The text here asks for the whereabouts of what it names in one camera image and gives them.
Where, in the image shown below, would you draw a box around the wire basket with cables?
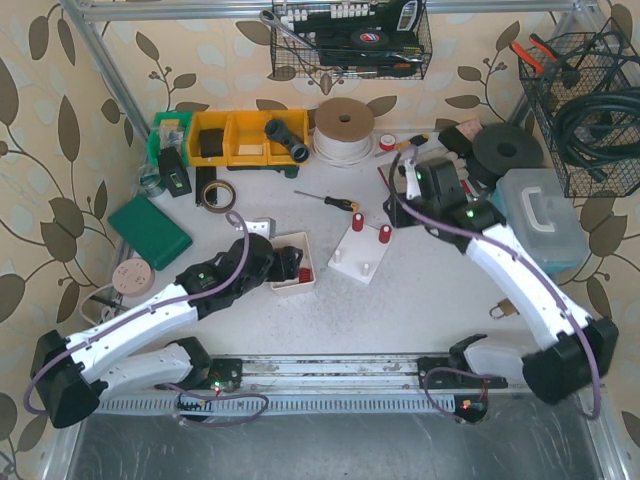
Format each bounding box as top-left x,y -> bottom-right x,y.
518,30 -> 639,198

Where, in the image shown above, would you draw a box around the white cable spool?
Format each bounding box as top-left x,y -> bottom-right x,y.
312,97 -> 375,168

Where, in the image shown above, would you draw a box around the yellow storage bin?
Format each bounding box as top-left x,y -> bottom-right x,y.
186,109 -> 310,168

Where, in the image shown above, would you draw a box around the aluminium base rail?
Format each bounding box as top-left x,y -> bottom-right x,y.
63,352 -> 607,396

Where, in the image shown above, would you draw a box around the small yellow black screwdriver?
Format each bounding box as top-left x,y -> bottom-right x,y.
375,134 -> 429,158

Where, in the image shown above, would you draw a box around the white spring tray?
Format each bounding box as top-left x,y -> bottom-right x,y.
270,232 -> 315,297

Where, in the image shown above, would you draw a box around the green sanding block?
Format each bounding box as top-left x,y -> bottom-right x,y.
108,194 -> 193,270

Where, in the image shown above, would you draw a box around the orange handled pliers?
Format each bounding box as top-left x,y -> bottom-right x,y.
509,33 -> 559,76

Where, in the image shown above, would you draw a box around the large red spring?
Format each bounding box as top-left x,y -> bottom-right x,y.
351,213 -> 364,232
378,225 -> 392,244
298,268 -> 313,284

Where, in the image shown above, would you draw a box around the black device with label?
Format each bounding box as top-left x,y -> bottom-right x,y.
158,147 -> 192,198

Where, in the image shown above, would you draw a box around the black spool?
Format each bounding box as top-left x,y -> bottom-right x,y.
466,123 -> 544,188

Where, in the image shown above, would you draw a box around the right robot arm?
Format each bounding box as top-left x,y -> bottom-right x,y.
381,157 -> 619,417

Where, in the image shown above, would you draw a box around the clear teal toolbox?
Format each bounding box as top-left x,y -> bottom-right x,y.
491,168 -> 589,274

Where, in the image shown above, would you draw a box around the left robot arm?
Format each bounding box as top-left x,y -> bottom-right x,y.
27,233 -> 304,429

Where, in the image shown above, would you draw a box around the coiled black cable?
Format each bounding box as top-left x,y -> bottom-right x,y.
553,87 -> 640,169

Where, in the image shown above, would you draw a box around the grey pipe fitting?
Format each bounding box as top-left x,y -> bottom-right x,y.
264,119 -> 310,164

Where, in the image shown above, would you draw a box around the red tape roll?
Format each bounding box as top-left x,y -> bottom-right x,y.
379,133 -> 396,152

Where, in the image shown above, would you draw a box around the large red spring in tray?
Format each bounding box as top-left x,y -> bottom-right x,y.
298,268 -> 313,284

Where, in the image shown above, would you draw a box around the black orange screwdriver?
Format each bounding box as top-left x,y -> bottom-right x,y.
294,190 -> 359,213

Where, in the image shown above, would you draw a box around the round beige power socket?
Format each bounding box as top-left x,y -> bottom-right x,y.
112,257 -> 155,297

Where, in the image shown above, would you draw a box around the black brush block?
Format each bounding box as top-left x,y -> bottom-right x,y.
438,119 -> 482,157

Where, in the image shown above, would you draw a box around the white peg base plate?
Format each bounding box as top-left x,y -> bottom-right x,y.
328,224 -> 391,285

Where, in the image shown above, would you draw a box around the green storage bin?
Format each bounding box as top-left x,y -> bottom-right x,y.
146,112 -> 193,166

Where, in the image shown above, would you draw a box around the wire basket with tools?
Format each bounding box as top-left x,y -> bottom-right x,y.
259,1 -> 432,84

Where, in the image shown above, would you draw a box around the brown packing tape roll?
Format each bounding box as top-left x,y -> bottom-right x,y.
200,180 -> 237,214

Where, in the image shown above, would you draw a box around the small glass jar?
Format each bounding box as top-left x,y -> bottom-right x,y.
139,167 -> 165,198

